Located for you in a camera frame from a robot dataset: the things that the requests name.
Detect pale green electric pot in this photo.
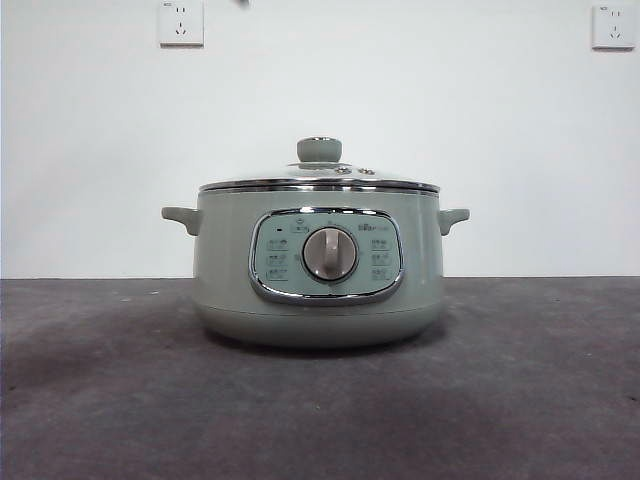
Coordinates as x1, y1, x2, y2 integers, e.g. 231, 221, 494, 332
160, 185, 471, 350

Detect glass lid with green knob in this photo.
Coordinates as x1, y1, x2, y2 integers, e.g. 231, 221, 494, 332
198, 135, 443, 194

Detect white wall socket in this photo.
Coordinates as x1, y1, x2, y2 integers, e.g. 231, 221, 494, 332
159, 0, 205, 49
591, 3, 637, 51

